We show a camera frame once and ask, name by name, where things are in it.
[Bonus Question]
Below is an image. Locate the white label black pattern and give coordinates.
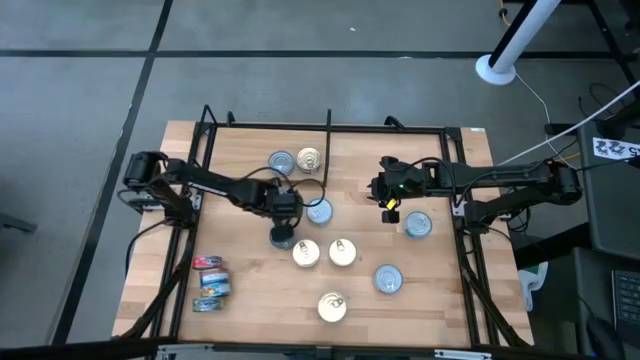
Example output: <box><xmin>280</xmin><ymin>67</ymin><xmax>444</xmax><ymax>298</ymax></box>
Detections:
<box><xmin>592</xmin><ymin>135</ymin><xmax>640</xmax><ymax>162</ymax></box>

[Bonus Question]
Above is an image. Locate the pink salmon can gold lid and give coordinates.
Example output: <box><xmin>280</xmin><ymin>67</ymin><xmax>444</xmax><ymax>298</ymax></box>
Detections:
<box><xmin>328</xmin><ymin>237</ymin><xmax>358</xmax><ymax>268</ymax></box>
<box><xmin>295</xmin><ymin>146</ymin><xmax>324</xmax><ymax>175</ymax></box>
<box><xmin>316</xmin><ymin>291</ymin><xmax>349</xmax><ymax>324</ymax></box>
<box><xmin>291</xmin><ymin>239</ymin><xmax>321</xmax><ymax>269</ymax></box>

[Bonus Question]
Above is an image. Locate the teal tuna can silver lid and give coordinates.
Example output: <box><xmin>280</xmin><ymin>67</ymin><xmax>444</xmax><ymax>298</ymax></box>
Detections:
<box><xmin>269</xmin><ymin>232</ymin><xmax>298</xmax><ymax>252</ymax></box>
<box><xmin>402</xmin><ymin>210</ymin><xmax>434</xmax><ymax>240</ymax></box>
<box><xmin>267</xmin><ymin>149</ymin><xmax>296</xmax><ymax>177</ymax></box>

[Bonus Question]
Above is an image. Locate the black power strip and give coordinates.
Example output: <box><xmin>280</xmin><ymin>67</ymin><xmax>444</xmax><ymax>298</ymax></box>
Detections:
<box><xmin>543</xmin><ymin>122</ymin><xmax>581</xmax><ymax>136</ymax></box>

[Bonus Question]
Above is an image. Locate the green rectangular fish tin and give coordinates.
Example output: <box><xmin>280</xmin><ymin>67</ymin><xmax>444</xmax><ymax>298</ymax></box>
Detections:
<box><xmin>192</xmin><ymin>297</ymin><xmax>225</xmax><ymax>313</ymax></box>

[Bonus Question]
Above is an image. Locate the white green bag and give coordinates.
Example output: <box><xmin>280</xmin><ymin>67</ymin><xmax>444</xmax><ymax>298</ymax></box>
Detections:
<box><xmin>517</xmin><ymin>261</ymin><xmax>550</xmax><ymax>311</ymax></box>

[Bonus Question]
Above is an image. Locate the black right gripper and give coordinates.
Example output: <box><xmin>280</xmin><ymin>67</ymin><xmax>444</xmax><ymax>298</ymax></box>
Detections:
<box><xmin>367</xmin><ymin>155</ymin><xmax>428</xmax><ymax>202</ymax></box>

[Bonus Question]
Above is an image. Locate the silver metal bracket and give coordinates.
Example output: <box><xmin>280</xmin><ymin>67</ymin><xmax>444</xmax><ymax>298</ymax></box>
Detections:
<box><xmin>433</xmin><ymin>348</ymin><xmax>494</xmax><ymax>360</ymax></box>
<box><xmin>155</xmin><ymin>343</ymin><xmax>201</xmax><ymax>360</ymax></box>

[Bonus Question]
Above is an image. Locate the dark keyboard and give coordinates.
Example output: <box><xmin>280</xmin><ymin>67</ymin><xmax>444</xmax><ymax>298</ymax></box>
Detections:
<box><xmin>612</xmin><ymin>269</ymin><xmax>640</xmax><ymax>341</ymax></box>

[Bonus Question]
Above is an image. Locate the white pole round base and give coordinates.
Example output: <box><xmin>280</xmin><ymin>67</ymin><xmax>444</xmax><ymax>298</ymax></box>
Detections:
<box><xmin>474</xmin><ymin>0</ymin><xmax>564</xmax><ymax>86</ymax></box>

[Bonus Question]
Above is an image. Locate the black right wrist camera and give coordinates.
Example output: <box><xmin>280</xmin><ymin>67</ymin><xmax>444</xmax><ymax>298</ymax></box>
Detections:
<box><xmin>380</xmin><ymin>198</ymin><xmax>401</xmax><ymax>225</ymax></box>

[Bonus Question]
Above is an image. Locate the grey floor object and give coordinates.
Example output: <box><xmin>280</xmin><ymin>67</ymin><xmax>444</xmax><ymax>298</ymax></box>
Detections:
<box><xmin>0</xmin><ymin>212</ymin><xmax>39</xmax><ymax>235</ymax></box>

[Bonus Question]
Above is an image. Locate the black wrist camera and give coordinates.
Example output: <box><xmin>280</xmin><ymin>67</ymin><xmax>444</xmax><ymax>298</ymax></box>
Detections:
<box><xmin>268</xmin><ymin>223</ymin><xmax>298</xmax><ymax>243</ymax></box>
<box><xmin>380</xmin><ymin>198</ymin><xmax>401</xmax><ymax>225</ymax></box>

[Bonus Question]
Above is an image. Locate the red can silver lid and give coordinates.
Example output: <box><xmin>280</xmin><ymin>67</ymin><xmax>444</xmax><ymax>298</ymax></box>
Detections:
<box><xmin>372</xmin><ymin>263</ymin><xmax>404</xmax><ymax>295</ymax></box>

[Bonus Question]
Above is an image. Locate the blue white rectangular fish tin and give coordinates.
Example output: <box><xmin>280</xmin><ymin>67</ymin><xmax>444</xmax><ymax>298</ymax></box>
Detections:
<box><xmin>199</xmin><ymin>282</ymin><xmax>232</xmax><ymax>298</ymax></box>

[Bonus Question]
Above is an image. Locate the thick white cable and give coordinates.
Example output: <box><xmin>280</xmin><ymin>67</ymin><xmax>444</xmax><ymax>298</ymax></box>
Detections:
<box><xmin>494</xmin><ymin>79</ymin><xmax>640</xmax><ymax>169</ymax></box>

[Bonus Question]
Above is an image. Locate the dark grey cabinet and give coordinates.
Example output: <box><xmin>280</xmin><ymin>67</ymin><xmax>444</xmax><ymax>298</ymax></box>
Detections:
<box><xmin>577</xmin><ymin>119</ymin><xmax>640</xmax><ymax>261</ymax></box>

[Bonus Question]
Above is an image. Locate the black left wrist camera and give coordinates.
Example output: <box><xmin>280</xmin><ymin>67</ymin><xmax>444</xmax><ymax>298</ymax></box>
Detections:
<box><xmin>268</xmin><ymin>223</ymin><xmax>298</xmax><ymax>243</ymax></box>

